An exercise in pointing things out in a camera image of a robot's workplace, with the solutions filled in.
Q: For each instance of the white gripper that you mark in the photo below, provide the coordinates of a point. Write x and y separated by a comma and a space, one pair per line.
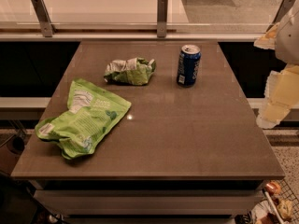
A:
288, 42

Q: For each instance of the blue pepsi can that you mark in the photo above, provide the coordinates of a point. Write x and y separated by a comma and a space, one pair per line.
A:
188, 65

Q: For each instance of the crumpled green chip bag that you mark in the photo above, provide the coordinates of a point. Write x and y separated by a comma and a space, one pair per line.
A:
136, 71

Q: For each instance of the large green snack bag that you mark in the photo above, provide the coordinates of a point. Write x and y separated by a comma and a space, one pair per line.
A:
92, 113

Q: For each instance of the glass railing panel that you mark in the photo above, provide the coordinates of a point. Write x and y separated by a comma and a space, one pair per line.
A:
200, 16

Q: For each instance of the right metal railing bracket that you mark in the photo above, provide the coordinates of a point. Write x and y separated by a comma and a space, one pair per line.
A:
284, 7

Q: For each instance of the metal railing bracket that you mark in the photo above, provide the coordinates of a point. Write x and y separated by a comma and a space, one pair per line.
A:
284, 7
43, 17
162, 10

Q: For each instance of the middle metal railing bracket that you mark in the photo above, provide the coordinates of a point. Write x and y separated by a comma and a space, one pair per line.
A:
162, 10

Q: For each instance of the wire basket with snacks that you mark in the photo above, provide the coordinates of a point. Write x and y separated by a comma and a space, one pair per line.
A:
279, 205

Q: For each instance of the left metal railing bracket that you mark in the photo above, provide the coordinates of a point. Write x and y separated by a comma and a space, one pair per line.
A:
43, 17

